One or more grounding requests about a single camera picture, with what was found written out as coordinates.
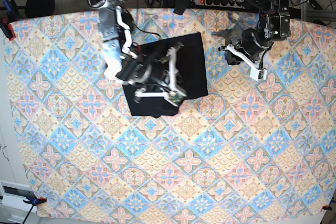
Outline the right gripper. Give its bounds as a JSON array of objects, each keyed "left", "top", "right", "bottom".
[{"left": 115, "top": 56, "right": 169, "bottom": 87}]

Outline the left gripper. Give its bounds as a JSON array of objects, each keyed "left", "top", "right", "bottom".
[{"left": 212, "top": 28, "right": 273, "bottom": 66}]

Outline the black T-shirt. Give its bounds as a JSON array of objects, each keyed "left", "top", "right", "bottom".
[{"left": 123, "top": 33, "right": 208, "bottom": 118}]

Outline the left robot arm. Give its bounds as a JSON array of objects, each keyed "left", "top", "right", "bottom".
[{"left": 233, "top": 0, "right": 290, "bottom": 63}]

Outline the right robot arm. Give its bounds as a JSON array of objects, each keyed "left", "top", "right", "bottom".
[{"left": 86, "top": 0, "right": 176, "bottom": 91}]

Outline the white power strip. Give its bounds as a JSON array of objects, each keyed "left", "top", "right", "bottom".
[{"left": 194, "top": 0, "right": 251, "bottom": 9}]

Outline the black round stool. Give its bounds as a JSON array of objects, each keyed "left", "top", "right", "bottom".
[{"left": 25, "top": 0, "right": 55, "bottom": 18}]

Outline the patterned tablecloth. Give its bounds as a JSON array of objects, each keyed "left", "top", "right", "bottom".
[{"left": 4, "top": 9, "right": 335, "bottom": 223}]

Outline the blue clamp upper left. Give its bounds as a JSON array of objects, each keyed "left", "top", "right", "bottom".
[{"left": 1, "top": 0, "right": 21, "bottom": 41}]

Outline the blue clamp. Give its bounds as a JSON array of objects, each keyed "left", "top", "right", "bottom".
[
  {"left": 1, "top": 0, "right": 21, "bottom": 41},
  {"left": 23, "top": 196, "right": 47, "bottom": 224}
]

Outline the blue clamp lower left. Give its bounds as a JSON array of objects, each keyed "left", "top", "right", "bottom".
[{"left": 23, "top": 196, "right": 47, "bottom": 224}]

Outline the white cabinet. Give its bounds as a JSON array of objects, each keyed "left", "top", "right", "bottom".
[{"left": 0, "top": 35, "right": 35, "bottom": 224}]

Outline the orange clamp lower right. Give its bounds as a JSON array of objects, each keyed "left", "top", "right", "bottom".
[{"left": 322, "top": 206, "right": 332, "bottom": 211}]

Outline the black strap at table edge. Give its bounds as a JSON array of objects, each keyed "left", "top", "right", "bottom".
[{"left": 173, "top": 0, "right": 197, "bottom": 15}]

